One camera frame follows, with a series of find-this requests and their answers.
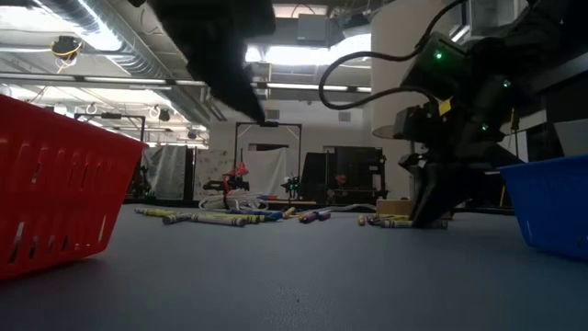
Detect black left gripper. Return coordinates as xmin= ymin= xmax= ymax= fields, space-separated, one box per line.
xmin=151 ymin=0 xmax=277 ymax=123

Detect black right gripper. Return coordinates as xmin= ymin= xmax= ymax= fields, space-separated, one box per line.
xmin=393 ymin=91 xmax=511 ymax=228

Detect yellow green crayon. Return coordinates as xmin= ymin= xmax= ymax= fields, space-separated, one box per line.
xmin=132 ymin=207 xmax=178 ymax=218

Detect black cabinet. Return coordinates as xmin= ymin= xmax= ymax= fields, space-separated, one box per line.
xmin=300 ymin=145 xmax=388 ymax=206

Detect long ceiling light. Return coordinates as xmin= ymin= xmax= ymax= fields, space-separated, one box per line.
xmin=0 ymin=72 xmax=372 ymax=93

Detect grey ceiling box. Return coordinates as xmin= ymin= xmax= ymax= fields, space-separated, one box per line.
xmin=297 ymin=13 xmax=330 ymax=46

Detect blue plastic bin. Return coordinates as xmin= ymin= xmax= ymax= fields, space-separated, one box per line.
xmin=498 ymin=154 xmax=588 ymax=262

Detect grey curtain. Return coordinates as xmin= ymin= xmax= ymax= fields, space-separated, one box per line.
xmin=141 ymin=144 xmax=188 ymax=201

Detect white lamp with wooden base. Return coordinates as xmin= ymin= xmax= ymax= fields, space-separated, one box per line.
xmin=370 ymin=0 xmax=469 ymax=217

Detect robot with green lights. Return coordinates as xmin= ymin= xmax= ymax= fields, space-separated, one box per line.
xmin=280 ymin=174 xmax=302 ymax=201

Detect blue crayon pieces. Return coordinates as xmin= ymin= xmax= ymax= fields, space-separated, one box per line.
xmin=229 ymin=209 xmax=285 ymax=221

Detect blue grey table mat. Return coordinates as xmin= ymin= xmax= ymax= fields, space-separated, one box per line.
xmin=0 ymin=201 xmax=588 ymax=331

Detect red plastic bin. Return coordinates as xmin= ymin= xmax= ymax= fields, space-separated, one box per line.
xmin=0 ymin=94 xmax=149 ymax=280

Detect black frame stand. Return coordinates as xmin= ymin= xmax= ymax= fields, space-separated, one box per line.
xmin=233 ymin=121 xmax=303 ymax=203

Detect red cable bundle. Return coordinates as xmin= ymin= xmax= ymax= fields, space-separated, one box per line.
xmin=222 ymin=161 xmax=252 ymax=192

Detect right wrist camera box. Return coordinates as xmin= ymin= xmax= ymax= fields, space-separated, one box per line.
xmin=402 ymin=30 xmax=472 ymax=100

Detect silver ceiling duct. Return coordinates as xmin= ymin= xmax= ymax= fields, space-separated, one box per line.
xmin=34 ymin=0 xmax=229 ymax=123

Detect yellow cable reel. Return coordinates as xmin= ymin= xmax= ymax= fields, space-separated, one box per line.
xmin=50 ymin=35 xmax=84 ymax=63

